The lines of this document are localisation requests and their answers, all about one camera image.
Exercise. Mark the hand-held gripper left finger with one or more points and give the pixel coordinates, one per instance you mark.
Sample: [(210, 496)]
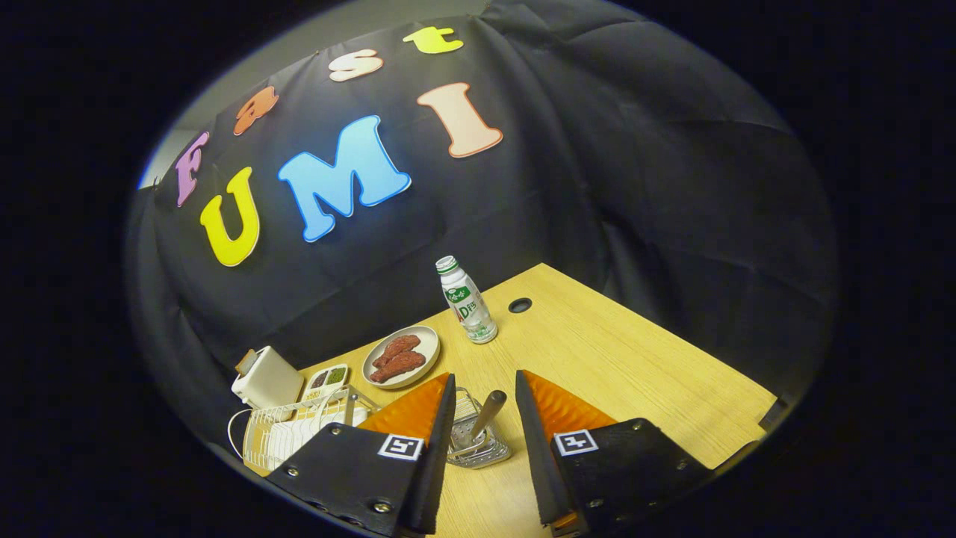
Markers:
[(437, 456)]

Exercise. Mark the white toaster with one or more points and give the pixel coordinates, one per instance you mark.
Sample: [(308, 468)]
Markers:
[(270, 382)]

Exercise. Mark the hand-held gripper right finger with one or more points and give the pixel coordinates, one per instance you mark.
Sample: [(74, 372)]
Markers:
[(539, 456)]

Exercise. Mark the white divided seed dish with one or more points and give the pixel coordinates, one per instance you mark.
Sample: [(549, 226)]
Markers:
[(325, 379)]

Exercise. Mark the beige plate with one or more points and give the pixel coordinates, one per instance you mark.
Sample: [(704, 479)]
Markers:
[(428, 344)]

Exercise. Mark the white plastic drink bottle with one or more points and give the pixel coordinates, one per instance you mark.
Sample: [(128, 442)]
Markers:
[(470, 306)]

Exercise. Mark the toasted bread slice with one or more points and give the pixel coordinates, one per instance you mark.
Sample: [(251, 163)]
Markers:
[(246, 362)]

